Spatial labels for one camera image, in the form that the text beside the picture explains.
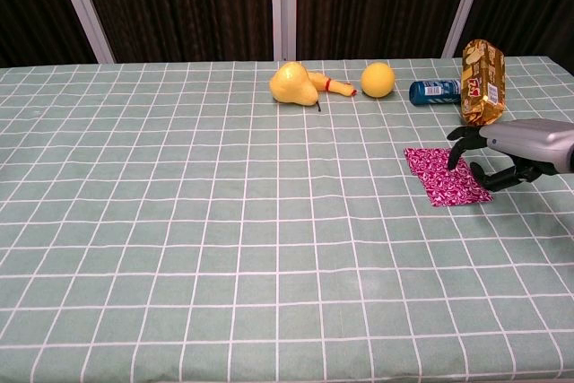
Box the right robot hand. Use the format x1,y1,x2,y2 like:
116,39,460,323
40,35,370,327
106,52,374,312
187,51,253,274
447,118,574,192

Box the pink patterned cloth square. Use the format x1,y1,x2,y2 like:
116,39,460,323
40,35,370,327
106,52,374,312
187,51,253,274
403,145,454,177
419,159,494,209

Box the gold cookie package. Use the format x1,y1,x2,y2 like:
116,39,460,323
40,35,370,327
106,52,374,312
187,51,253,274
459,39,507,127

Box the blue can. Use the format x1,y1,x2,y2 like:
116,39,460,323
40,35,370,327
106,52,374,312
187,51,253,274
408,78,464,107

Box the dark partition panel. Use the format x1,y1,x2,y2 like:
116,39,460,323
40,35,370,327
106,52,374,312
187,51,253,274
74,0,274,64
0,0,98,68
465,0,574,75
295,0,477,61

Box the yellow ball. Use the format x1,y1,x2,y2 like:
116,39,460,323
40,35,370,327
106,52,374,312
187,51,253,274
361,62,396,100

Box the yellow rubber toy red band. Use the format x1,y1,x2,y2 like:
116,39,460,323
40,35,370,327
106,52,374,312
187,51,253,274
307,71,358,98

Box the yellow pear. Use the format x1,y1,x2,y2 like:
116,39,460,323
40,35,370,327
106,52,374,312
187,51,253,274
268,61,323,113

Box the green checkered tablecloth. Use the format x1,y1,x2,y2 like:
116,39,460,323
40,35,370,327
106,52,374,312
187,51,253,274
0,56,574,383

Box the white partition frame post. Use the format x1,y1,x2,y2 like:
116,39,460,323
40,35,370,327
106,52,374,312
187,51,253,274
441,0,492,59
48,0,116,65
268,0,300,62

